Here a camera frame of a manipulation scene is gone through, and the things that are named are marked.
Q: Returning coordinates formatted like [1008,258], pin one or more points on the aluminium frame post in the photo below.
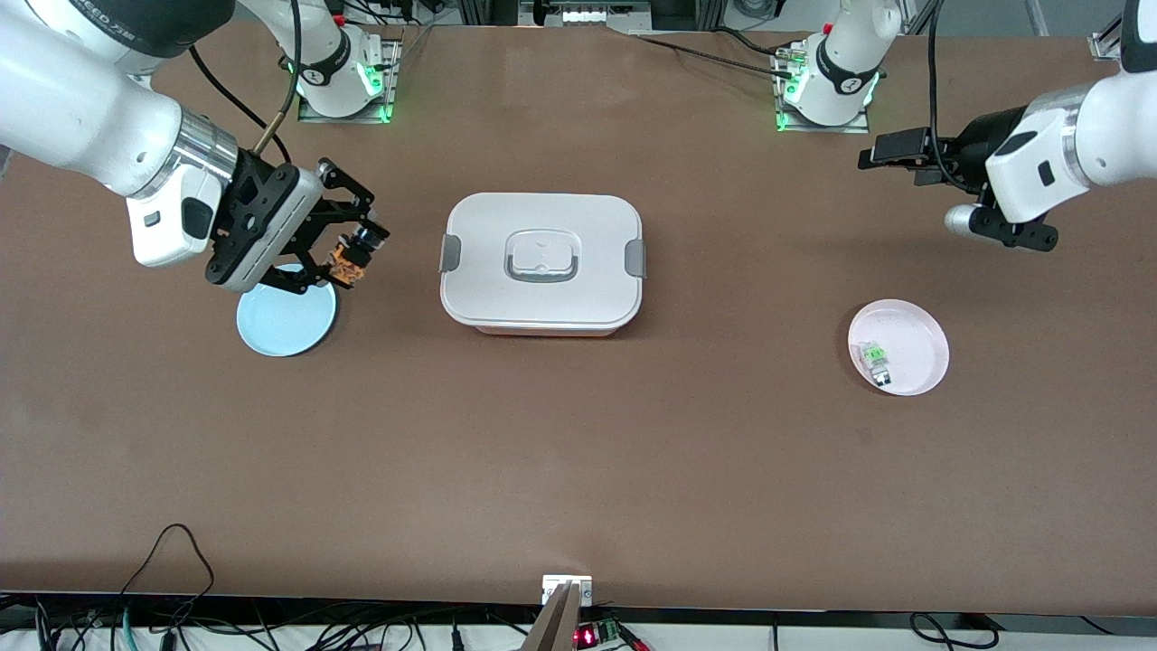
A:
[1105,45]

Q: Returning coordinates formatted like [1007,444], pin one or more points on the white lunch box grey clips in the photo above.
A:
[488,280]

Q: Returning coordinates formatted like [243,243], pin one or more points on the small white bracket plate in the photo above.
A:
[551,588]

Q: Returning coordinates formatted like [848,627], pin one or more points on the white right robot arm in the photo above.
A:
[72,108]

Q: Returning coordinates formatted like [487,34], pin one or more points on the pale pink round plate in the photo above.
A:
[917,348]

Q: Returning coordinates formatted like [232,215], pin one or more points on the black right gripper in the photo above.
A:
[256,185]

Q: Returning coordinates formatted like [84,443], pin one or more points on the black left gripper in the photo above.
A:
[987,134]

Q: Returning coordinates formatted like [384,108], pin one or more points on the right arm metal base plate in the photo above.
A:
[390,63]

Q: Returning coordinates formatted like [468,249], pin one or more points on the small green connector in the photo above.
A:
[875,359]

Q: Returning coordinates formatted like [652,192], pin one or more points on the light blue round plate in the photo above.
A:
[285,325]

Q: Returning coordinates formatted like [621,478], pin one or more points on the grey camera stand profile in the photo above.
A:
[553,628]

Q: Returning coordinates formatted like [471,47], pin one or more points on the white power strip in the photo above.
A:
[587,16]

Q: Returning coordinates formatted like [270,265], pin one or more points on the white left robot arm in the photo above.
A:
[1112,136]

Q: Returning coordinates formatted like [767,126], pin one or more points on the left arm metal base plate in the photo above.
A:
[850,128]

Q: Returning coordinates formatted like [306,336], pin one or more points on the circuit board with red display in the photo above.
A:
[587,636]

